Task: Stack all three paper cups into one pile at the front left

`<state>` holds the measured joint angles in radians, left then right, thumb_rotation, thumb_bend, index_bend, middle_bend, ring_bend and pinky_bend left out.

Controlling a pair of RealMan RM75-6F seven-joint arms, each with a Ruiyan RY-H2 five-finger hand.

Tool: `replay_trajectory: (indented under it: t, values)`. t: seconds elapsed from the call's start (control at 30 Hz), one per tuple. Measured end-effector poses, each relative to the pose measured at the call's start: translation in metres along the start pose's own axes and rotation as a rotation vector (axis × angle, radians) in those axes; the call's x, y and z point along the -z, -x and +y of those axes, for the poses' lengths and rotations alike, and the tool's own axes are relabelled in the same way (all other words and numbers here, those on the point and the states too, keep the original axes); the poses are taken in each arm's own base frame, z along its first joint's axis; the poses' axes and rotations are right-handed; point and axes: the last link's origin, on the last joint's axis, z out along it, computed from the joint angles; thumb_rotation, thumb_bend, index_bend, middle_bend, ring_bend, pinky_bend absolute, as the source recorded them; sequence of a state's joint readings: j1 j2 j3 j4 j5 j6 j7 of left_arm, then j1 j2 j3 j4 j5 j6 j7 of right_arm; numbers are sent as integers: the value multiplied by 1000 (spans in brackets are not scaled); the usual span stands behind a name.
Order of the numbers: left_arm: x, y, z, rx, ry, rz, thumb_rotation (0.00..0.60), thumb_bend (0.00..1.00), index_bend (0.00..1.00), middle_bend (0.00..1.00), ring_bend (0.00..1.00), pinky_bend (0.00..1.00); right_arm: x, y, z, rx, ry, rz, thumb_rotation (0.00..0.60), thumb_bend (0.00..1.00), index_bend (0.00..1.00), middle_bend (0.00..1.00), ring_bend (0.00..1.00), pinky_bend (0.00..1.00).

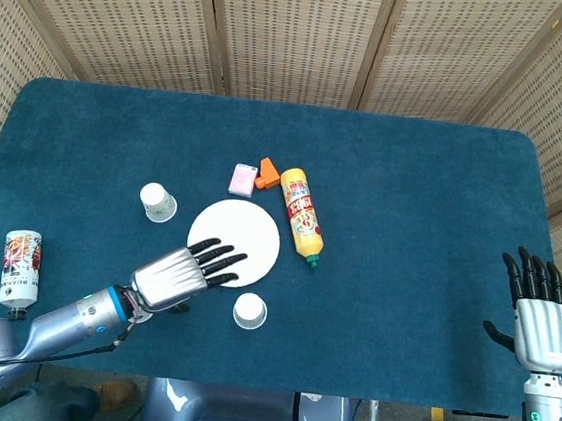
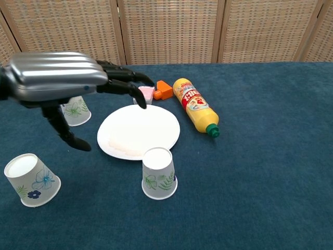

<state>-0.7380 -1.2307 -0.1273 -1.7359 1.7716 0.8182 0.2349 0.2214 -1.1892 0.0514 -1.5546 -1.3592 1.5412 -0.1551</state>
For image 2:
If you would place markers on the silver and black left robot hand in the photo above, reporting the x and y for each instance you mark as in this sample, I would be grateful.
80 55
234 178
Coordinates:
57 73

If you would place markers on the white paper cup green flower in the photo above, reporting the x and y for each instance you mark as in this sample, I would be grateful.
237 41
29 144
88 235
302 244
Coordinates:
78 114

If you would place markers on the white paper cup fern print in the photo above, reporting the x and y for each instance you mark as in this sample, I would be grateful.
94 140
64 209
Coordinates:
158 179

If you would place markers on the white paper cup blue flower outline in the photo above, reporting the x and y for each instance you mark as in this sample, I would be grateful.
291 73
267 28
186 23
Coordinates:
31 182

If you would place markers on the woven rattan screen panel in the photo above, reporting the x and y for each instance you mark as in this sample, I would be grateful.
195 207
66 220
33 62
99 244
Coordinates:
5 49
265 31
322 44
169 31
67 28

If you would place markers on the pink and white small box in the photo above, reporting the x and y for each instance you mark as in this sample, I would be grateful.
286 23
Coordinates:
148 93

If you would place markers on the white round paper plate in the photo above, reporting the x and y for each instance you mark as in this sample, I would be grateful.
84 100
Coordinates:
135 130

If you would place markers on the orange toy block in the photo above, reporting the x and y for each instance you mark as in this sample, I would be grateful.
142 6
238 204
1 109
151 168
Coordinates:
165 91

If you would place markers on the yellow bottle with green cap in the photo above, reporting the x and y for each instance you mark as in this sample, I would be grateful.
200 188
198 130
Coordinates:
197 109

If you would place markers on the blue tablecloth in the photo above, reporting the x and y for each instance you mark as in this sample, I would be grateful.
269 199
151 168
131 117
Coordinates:
234 195

